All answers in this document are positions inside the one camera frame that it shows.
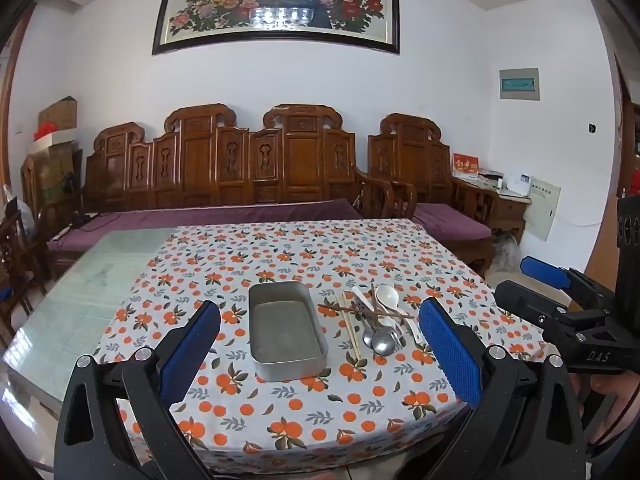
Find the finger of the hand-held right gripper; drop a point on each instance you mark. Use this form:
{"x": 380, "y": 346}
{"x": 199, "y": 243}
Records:
{"x": 525, "y": 297}
{"x": 542, "y": 269}

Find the white router box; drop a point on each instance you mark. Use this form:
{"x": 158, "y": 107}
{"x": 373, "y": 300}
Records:
{"x": 520, "y": 183}

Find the light wooden chopstick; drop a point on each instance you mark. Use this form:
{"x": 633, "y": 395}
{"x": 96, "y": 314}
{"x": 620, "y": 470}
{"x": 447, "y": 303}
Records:
{"x": 351, "y": 332}
{"x": 345, "y": 320}

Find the white flat box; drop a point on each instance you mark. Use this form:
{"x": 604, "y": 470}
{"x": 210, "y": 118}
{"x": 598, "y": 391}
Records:
{"x": 55, "y": 138}

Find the rectangular metal tray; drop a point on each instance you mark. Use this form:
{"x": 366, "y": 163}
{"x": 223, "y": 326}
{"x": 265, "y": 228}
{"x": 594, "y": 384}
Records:
{"x": 285, "y": 327}

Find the clear plastic bag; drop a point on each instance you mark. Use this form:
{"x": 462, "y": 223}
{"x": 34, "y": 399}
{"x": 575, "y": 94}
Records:
{"x": 505, "y": 252}

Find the carved wooden sofa bench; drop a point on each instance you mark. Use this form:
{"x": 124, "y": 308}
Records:
{"x": 240, "y": 165}

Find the white wall panel box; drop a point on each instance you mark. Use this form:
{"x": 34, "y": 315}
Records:
{"x": 520, "y": 85}

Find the small white device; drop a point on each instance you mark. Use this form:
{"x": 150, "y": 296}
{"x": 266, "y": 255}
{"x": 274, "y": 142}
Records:
{"x": 492, "y": 176}

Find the person's right hand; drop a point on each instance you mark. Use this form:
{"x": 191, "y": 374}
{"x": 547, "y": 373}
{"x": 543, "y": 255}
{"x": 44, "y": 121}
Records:
{"x": 615, "y": 400}

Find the long purple seat cushion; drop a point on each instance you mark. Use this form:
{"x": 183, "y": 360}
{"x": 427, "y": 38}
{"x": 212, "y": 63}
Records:
{"x": 200, "y": 215}

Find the red gift box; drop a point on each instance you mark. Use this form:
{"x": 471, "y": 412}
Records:
{"x": 465, "y": 165}

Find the white plastic bag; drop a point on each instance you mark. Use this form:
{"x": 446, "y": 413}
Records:
{"x": 14, "y": 205}

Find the wooden dining chair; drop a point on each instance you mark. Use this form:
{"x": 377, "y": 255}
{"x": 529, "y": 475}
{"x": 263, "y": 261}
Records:
{"x": 17, "y": 260}

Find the small metal spoon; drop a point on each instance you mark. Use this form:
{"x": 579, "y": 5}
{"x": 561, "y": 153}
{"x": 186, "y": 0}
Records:
{"x": 368, "y": 337}

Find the short purple seat cushion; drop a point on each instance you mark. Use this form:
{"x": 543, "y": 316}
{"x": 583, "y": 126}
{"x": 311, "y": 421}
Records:
{"x": 450, "y": 222}

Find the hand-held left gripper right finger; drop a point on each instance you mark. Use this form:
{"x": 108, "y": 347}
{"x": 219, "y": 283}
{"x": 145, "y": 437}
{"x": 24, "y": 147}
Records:
{"x": 447, "y": 355}

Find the large printed cardboard box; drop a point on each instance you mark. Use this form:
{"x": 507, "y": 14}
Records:
{"x": 52, "y": 175}

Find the wooden side table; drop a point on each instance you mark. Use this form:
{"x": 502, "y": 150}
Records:
{"x": 505, "y": 210}

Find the large metal spoon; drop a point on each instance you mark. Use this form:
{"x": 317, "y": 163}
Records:
{"x": 384, "y": 342}

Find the wooden door frame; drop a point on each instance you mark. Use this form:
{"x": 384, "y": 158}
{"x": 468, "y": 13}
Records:
{"x": 627, "y": 125}

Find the white plastic ladle spoon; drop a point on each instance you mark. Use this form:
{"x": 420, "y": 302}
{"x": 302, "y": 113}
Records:
{"x": 414, "y": 332}
{"x": 387, "y": 296}

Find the orange fruit print tablecloth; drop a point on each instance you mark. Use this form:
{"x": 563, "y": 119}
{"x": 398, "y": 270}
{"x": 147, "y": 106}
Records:
{"x": 280, "y": 250}

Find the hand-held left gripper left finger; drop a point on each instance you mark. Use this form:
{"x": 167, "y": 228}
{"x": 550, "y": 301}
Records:
{"x": 192, "y": 340}

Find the dark wooden chopstick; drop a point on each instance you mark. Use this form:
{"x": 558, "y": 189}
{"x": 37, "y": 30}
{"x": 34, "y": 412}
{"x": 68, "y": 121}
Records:
{"x": 350, "y": 308}
{"x": 387, "y": 314}

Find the framed peacock flower painting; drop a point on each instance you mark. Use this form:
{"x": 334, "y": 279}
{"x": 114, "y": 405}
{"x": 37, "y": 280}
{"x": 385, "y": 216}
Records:
{"x": 225, "y": 5}

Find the brown cardboard box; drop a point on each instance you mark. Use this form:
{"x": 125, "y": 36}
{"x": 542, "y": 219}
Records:
{"x": 57, "y": 115}

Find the white cabinet door panel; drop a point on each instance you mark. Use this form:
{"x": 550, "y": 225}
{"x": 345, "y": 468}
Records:
{"x": 542, "y": 207}

